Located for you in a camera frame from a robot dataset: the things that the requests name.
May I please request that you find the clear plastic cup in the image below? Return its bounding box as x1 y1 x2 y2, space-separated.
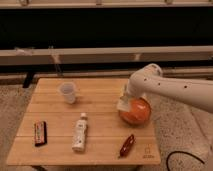
58 82 76 104

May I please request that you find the long wooden shelf rail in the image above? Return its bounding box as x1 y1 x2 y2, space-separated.
0 45 213 66

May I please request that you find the orange ceramic bowl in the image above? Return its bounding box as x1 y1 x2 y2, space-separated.
119 98 151 125

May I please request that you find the wooden table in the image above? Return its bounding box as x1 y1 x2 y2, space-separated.
7 78 161 166

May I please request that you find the red chip bag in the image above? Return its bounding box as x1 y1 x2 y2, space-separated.
119 134 135 157

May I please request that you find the black cable on floor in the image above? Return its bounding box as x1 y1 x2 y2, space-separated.
165 150 206 171

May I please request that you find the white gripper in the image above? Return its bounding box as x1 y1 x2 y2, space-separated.
121 85 147 101

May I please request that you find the white plastic bottle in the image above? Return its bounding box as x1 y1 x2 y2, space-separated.
72 113 87 152

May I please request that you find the dark snack bar packet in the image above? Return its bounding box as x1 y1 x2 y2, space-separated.
34 121 47 147

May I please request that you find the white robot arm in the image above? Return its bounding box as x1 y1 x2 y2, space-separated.
124 63 213 113

